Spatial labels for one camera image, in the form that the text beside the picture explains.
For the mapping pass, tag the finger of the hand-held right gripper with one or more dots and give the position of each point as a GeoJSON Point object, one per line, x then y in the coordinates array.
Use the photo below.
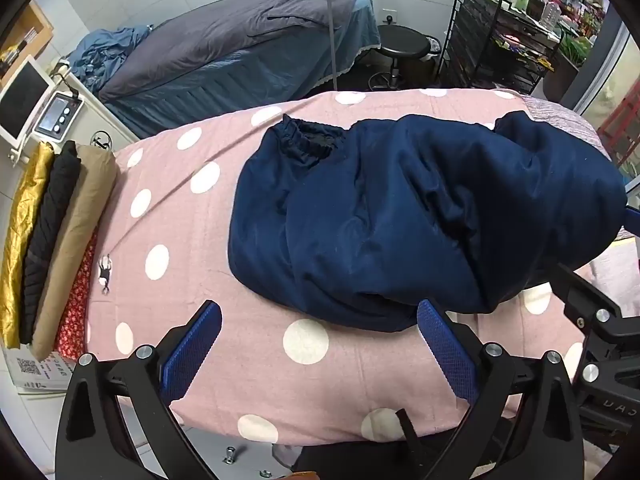
{"type": "Point", "coordinates": [585, 295]}
{"type": "Point", "coordinates": [632, 221]}

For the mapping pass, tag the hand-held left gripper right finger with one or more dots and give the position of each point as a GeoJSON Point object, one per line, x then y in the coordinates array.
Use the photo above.
{"type": "Point", "coordinates": [445, 355]}

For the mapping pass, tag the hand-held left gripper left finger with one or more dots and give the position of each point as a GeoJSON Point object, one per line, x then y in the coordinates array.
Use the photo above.
{"type": "Point", "coordinates": [192, 347]}

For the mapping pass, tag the navy blue pants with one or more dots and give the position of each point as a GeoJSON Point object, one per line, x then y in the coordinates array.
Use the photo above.
{"type": "Point", "coordinates": [400, 220]}

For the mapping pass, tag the pile of grey and teal clothes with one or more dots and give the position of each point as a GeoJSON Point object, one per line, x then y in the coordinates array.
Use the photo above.
{"type": "Point", "coordinates": [225, 40]}

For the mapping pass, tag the pink polka dot blanket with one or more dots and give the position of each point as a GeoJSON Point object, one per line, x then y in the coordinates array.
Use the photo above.
{"type": "Point", "coordinates": [200, 240]}

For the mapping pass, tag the small black clip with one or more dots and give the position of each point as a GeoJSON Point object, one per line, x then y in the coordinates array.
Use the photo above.
{"type": "Point", "coordinates": [105, 272]}

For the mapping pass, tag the lilac textured blanket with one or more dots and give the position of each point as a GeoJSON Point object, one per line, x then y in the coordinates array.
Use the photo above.
{"type": "Point", "coordinates": [565, 120]}

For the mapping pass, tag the red floral cloth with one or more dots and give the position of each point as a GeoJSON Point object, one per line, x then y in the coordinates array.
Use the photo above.
{"type": "Point", "coordinates": [75, 310]}

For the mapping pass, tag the folded tan cloth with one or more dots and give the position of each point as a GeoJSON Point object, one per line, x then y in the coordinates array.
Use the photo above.
{"type": "Point", "coordinates": [75, 250]}

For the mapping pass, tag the printed paper sheet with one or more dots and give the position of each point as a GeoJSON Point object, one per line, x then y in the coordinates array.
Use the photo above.
{"type": "Point", "coordinates": [35, 372]}

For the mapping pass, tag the folded black cloth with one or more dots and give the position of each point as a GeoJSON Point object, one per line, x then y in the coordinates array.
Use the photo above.
{"type": "Point", "coordinates": [50, 230]}

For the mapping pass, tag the green plants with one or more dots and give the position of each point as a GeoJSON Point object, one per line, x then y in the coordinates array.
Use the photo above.
{"type": "Point", "coordinates": [582, 25]}

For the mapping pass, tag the folded gold cloth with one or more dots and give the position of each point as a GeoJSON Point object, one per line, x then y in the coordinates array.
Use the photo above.
{"type": "Point", "coordinates": [20, 240]}

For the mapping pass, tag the clear plastic bottle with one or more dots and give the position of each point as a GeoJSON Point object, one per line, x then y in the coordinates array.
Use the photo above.
{"type": "Point", "coordinates": [552, 12]}

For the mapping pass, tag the dark pump bottle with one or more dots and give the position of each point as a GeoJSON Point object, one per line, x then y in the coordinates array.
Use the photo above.
{"type": "Point", "coordinates": [536, 2]}

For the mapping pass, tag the black metal rack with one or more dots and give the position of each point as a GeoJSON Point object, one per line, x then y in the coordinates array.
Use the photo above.
{"type": "Point", "coordinates": [480, 35]}

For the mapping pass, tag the white control unit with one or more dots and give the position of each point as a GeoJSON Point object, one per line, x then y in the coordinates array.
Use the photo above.
{"type": "Point", "coordinates": [59, 115]}

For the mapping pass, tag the black round stool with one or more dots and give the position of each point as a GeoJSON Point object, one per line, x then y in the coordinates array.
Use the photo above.
{"type": "Point", "coordinates": [402, 42]}

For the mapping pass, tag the white monitor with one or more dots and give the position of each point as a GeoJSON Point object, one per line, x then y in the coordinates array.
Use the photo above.
{"type": "Point", "coordinates": [22, 100]}

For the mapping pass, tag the crumpled blue cloth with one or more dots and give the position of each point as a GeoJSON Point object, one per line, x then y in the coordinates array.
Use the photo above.
{"type": "Point", "coordinates": [100, 55]}

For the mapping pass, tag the clear upright pole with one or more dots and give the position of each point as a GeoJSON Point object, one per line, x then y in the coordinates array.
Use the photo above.
{"type": "Point", "coordinates": [333, 35]}

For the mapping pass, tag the wooden shelf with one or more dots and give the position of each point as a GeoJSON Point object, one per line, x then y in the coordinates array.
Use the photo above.
{"type": "Point", "coordinates": [30, 30]}

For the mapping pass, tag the red metal frame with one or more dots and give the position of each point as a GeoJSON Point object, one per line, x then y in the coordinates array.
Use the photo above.
{"type": "Point", "coordinates": [622, 125]}

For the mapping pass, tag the white wall outlet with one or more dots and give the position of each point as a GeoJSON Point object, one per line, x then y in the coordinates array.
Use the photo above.
{"type": "Point", "coordinates": [389, 16]}

